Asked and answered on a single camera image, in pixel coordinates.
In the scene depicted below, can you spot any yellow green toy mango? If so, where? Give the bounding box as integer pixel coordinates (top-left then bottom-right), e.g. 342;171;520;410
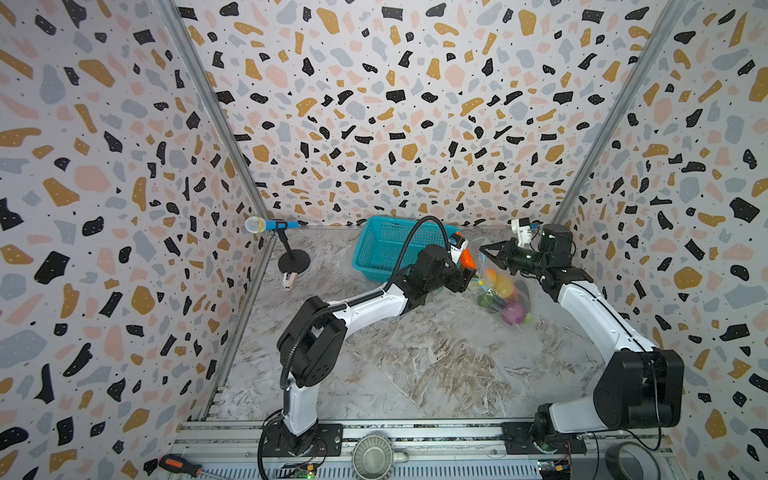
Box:
486;271;516;300

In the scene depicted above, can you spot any clear zip top bag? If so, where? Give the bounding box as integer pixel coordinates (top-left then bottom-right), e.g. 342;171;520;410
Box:
468;237;532;327

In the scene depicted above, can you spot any orange toy carrot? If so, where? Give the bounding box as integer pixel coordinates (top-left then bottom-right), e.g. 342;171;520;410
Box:
460;249;477;270

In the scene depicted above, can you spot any green toy leaf vegetable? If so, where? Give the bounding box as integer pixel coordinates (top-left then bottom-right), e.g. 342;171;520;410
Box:
477;290;496;309

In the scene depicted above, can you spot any purple toy onion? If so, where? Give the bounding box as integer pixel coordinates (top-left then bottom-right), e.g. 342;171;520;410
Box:
501;302;528;326

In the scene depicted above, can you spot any teal plastic basket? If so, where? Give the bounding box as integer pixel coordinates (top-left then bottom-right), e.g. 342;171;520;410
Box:
352;216;443;283

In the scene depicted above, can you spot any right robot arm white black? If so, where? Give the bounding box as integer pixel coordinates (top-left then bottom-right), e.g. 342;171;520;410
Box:
479;224;684;442

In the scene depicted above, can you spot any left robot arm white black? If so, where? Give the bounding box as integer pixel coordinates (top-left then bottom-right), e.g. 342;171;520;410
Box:
277;235;476;439

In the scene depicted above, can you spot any blue microphone on stand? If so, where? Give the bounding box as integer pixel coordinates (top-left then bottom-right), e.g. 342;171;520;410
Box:
245;216;311;275

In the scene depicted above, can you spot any grey tape roll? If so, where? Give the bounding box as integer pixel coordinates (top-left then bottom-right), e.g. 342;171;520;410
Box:
605;442;661;480

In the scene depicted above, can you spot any black corrugated cable hose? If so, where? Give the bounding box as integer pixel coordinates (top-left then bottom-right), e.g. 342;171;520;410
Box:
256;215;450;480

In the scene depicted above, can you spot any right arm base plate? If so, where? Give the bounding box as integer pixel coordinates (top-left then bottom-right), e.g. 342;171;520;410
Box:
500;421;587;456

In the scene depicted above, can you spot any aluminium rail frame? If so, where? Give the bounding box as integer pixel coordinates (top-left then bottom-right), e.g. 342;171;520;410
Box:
169;418;683;479

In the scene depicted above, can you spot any orange handled screwdriver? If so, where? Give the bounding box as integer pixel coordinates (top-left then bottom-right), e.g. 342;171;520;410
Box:
158;454;226;480

